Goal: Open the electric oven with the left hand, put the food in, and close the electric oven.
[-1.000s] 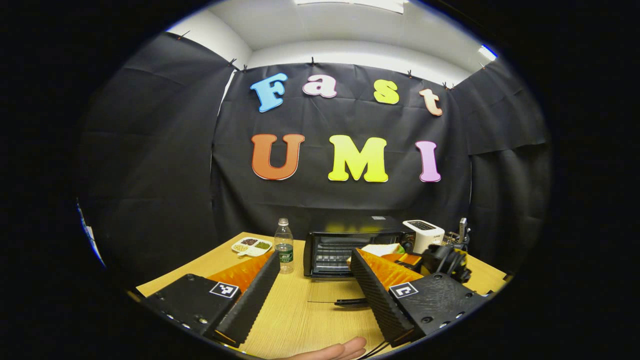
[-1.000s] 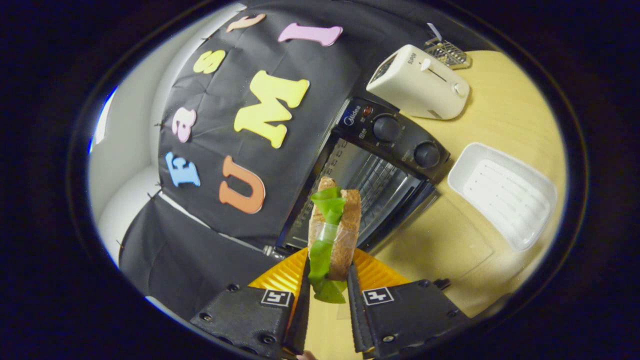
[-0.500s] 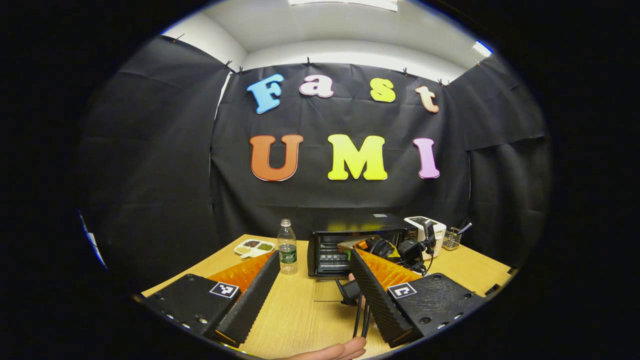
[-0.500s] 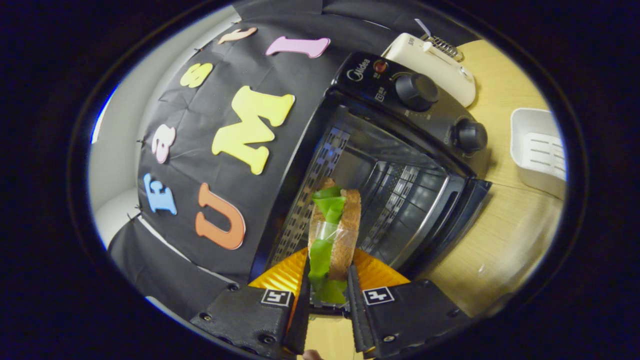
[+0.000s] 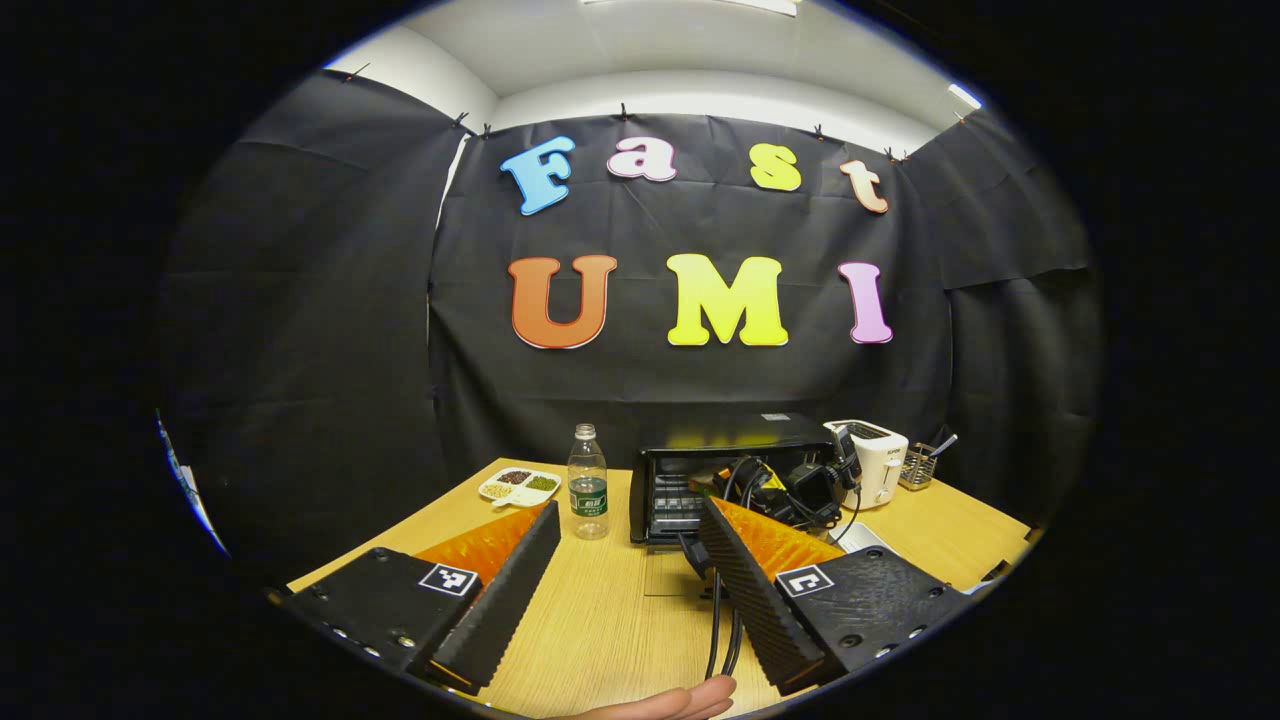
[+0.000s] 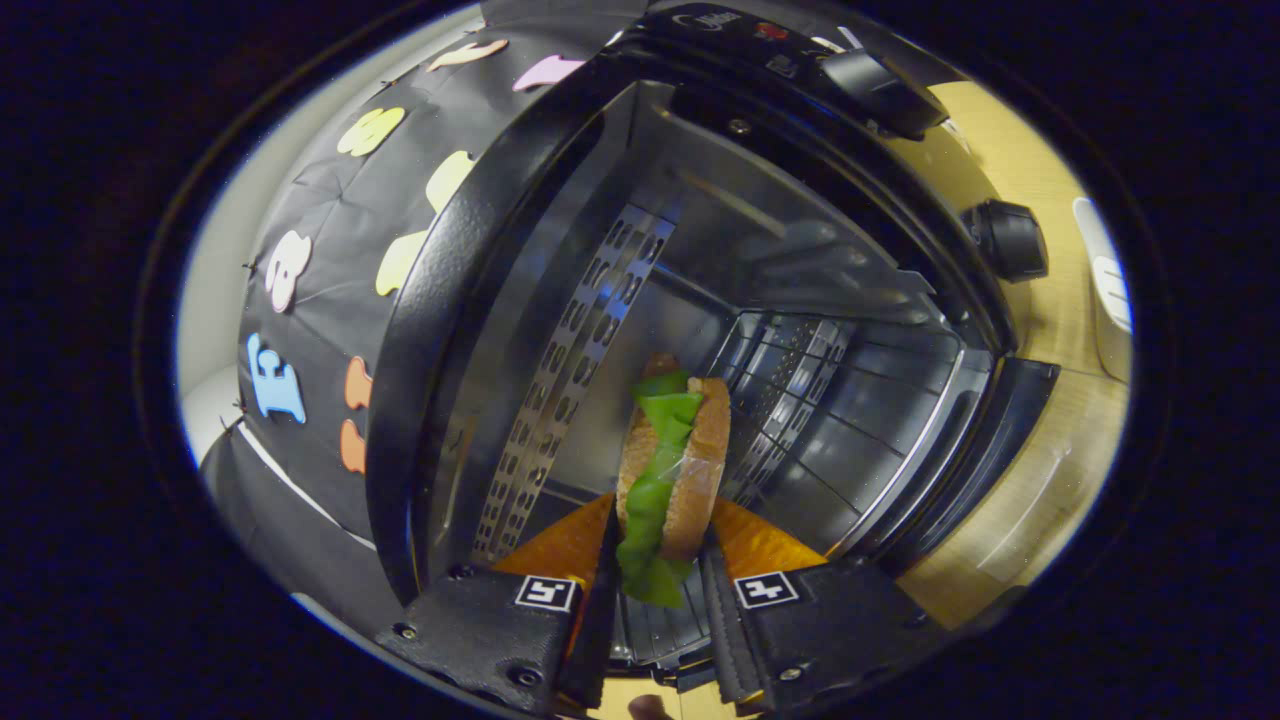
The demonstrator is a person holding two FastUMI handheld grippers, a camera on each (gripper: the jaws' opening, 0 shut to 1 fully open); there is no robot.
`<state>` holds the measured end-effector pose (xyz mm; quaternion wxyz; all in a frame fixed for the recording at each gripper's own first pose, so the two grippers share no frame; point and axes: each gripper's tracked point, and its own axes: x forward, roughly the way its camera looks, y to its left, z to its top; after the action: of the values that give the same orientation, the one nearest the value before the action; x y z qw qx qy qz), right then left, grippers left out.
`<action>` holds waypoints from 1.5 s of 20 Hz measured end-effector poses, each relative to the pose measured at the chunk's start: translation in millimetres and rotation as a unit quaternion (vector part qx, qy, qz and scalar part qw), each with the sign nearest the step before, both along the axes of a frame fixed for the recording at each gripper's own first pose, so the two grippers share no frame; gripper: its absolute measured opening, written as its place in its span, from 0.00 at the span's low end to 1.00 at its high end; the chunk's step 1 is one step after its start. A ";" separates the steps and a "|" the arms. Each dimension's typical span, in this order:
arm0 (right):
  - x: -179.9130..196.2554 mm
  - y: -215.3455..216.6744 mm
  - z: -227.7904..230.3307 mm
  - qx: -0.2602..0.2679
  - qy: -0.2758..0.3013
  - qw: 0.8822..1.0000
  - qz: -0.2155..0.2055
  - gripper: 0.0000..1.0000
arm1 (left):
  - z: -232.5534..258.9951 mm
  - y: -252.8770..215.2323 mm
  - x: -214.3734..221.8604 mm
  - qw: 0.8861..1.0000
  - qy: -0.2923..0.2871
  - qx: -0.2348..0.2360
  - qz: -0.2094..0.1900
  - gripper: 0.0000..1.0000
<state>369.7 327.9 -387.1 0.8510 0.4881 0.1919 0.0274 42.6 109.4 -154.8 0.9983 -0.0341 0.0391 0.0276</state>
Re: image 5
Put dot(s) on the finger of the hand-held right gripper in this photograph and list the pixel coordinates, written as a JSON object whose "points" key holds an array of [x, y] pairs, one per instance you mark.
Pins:
{"points": [[725, 483]]}

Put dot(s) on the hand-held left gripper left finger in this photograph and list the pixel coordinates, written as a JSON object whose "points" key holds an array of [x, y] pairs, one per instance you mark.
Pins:
{"points": [[505, 600]]}

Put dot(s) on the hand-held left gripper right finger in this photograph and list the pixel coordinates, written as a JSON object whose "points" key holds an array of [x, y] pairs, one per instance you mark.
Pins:
{"points": [[755, 600]]}

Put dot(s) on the black electric oven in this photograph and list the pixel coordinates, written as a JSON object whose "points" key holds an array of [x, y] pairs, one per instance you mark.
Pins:
{"points": [[700, 432]]}

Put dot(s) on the white toaster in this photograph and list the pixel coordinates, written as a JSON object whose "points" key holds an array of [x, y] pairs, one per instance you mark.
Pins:
{"points": [[886, 465]]}

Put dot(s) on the white sectioned bean plate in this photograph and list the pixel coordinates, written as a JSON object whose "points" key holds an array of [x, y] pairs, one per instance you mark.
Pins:
{"points": [[520, 487]]}

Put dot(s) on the clear plastic water bottle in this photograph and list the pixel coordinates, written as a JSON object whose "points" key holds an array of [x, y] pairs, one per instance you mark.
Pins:
{"points": [[588, 490]]}

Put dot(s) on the metal spoon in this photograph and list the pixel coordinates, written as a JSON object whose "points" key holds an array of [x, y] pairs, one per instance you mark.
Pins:
{"points": [[945, 441]]}

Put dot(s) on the black backdrop cloth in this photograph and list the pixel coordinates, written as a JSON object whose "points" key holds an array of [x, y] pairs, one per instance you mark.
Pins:
{"points": [[300, 350]]}

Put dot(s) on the small ceiling light panel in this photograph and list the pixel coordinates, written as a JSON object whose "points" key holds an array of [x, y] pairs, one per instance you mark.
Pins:
{"points": [[963, 96]]}

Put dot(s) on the long ceiling light panel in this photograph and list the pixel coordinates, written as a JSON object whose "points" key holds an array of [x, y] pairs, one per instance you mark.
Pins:
{"points": [[770, 6]]}

